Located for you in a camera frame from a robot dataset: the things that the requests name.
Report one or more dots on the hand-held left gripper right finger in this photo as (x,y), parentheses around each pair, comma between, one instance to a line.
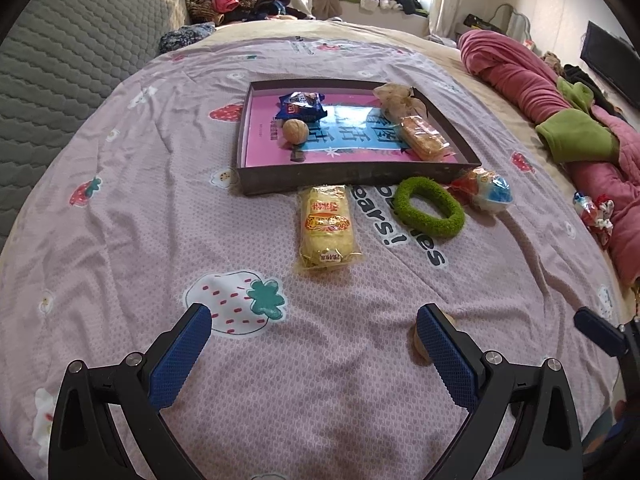
(447,355)

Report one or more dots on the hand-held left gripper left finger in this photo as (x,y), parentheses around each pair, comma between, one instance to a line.
(180,355)

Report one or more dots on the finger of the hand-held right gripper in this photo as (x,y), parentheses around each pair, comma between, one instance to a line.
(600,327)

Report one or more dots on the walnut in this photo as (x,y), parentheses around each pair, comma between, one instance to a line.
(295,131)
(415,341)

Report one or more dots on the toy egg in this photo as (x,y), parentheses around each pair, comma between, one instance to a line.
(487,192)

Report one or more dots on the yellow cake packet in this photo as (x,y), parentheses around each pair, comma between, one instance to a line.
(327,225)

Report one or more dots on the dark shallow cardboard tray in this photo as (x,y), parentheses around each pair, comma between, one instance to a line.
(300,180)

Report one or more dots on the orange biscuit packet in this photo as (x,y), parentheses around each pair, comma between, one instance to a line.
(422,137)

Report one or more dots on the blue snack packet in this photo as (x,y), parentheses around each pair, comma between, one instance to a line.
(300,105)

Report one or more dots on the red white plastic packet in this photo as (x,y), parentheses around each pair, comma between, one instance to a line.
(590,212)

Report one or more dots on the pink strawberry print bed sheet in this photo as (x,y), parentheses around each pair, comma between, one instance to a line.
(320,410)

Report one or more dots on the green fleece blanket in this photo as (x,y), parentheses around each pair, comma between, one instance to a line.
(575,135)

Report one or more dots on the pink picture book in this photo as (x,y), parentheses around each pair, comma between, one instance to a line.
(265,135)

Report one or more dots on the dark crumpled clothes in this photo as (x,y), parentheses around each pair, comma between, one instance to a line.
(585,82)

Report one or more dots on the black flat television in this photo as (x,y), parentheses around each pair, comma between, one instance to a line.
(610,60)

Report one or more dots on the pink quilt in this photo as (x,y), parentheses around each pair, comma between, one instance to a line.
(500,65)

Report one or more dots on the grey quilted headboard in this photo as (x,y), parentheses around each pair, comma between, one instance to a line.
(75,60)

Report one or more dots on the blue patterned cloth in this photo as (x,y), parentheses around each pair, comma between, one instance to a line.
(187,37)

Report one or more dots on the black bag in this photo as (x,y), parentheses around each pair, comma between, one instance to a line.
(480,22)

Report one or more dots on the white window bench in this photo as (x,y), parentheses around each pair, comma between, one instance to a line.
(400,22)

